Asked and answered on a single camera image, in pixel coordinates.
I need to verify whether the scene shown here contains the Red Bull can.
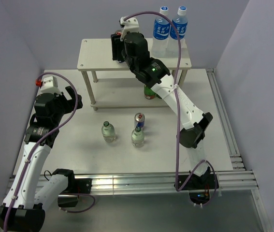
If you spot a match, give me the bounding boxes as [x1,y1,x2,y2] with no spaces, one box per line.
[114,31,124,63]
[134,113,145,131]

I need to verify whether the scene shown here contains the Pocari Sweat bottle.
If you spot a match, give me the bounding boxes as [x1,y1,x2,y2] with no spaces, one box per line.
[151,16,170,58]
[167,6,188,58]

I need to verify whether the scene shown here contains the clear glass bottle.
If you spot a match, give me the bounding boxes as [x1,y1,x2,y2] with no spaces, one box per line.
[131,127,144,148]
[101,121,115,143]

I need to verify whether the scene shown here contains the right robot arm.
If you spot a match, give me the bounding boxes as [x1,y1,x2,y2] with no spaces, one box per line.
[111,32,216,190]

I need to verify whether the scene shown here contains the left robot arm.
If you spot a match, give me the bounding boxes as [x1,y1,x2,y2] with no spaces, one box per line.
[0,86,83,232]

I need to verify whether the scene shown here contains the white two-tier shelf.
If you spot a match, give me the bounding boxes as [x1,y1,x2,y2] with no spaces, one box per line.
[77,38,192,112]

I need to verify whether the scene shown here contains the left green glass bottle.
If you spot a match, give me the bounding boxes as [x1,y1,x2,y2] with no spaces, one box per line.
[144,85,156,100]

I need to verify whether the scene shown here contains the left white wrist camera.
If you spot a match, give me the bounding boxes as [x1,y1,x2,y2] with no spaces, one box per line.
[35,76,61,95]

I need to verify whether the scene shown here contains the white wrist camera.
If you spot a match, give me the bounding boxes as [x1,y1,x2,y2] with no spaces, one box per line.
[35,76,61,95]
[119,16,139,41]

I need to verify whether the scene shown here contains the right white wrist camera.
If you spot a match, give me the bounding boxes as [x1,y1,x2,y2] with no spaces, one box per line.
[119,16,139,41]

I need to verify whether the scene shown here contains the aluminium side rail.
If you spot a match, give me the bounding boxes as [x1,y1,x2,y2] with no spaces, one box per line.
[206,69,246,171]

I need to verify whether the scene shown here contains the aluminium front rail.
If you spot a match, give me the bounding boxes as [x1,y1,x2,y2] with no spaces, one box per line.
[75,171,259,196]

